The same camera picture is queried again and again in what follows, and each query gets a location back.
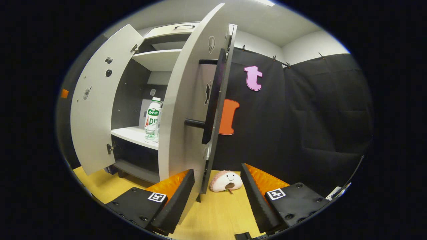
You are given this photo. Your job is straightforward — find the pink white plush toy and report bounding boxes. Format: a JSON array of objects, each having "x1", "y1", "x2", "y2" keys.
[{"x1": 209, "y1": 170, "x2": 244, "y2": 194}]

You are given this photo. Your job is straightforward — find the black backdrop cloth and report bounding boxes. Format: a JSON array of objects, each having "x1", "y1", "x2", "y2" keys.
[{"x1": 56, "y1": 47, "x2": 374, "y2": 198}]

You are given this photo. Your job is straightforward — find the white cabinet drawer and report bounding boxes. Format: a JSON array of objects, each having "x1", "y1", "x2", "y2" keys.
[{"x1": 143, "y1": 22, "x2": 201, "y2": 40}]

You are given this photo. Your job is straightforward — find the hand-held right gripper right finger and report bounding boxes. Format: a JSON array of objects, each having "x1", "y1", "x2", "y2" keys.
[{"x1": 240, "y1": 163, "x2": 331, "y2": 234}]

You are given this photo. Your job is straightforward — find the white open-front cabinet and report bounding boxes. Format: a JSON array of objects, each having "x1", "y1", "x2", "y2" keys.
[{"x1": 109, "y1": 22, "x2": 238, "y2": 184}]

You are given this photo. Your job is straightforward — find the white blue plastic items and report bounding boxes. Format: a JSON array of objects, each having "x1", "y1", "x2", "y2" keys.
[{"x1": 325, "y1": 182, "x2": 351, "y2": 201}]

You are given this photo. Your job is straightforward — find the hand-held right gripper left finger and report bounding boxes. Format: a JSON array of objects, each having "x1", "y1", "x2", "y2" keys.
[{"x1": 105, "y1": 169, "x2": 195, "y2": 234}]

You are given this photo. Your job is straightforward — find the white cabinet door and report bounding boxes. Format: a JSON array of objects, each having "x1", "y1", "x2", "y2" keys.
[{"x1": 158, "y1": 3, "x2": 238, "y2": 226}]

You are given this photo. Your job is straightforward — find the white cabinet door cat stickers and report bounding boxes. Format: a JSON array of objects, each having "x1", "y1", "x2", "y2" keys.
[{"x1": 70, "y1": 24, "x2": 145, "y2": 176}]

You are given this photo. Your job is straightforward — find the white drink bottle green label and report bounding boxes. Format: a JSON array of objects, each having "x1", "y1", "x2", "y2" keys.
[{"x1": 144, "y1": 97, "x2": 163, "y2": 144}]

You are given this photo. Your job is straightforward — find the black door handle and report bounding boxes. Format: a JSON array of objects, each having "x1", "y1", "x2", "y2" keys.
[{"x1": 184, "y1": 47, "x2": 228, "y2": 145}]

